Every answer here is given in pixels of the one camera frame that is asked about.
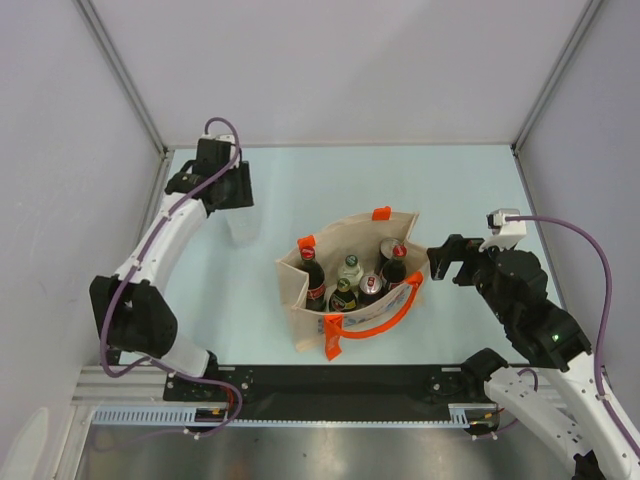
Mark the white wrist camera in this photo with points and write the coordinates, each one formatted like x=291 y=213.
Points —
x=505 y=233
x=228 y=137

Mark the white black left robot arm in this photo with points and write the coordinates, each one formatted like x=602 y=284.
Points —
x=129 y=306

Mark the aluminium frame rail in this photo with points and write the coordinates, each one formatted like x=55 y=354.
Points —
x=137 y=398

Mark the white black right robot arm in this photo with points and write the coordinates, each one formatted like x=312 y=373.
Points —
x=596 y=437

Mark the aluminium corner post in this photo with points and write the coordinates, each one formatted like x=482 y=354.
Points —
x=113 y=59
x=567 y=54

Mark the left aluminium corner post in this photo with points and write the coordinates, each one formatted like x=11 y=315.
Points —
x=113 y=59

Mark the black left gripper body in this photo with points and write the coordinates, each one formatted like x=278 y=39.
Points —
x=238 y=190

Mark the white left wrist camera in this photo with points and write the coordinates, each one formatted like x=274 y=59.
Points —
x=228 y=137

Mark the clear plastic water bottle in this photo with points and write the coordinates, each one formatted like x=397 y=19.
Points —
x=244 y=224

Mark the glass cola bottle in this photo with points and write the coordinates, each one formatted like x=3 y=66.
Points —
x=314 y=280

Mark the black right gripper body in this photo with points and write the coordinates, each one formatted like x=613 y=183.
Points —
x=483 y=283

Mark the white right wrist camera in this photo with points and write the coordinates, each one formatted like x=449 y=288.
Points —
x=505 y=233

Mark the clear glass bottle green cap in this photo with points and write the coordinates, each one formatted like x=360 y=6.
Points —
x=351 y=270

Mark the right aluminium corner post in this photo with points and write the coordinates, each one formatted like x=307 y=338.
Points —
x=567 y=54

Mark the beige canvas tote bag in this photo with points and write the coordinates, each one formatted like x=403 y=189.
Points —
x=360 y=235

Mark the blue white drink can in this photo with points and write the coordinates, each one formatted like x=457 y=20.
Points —
x=369 y=290

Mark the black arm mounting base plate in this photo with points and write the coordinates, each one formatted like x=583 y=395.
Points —
x=434 y=384

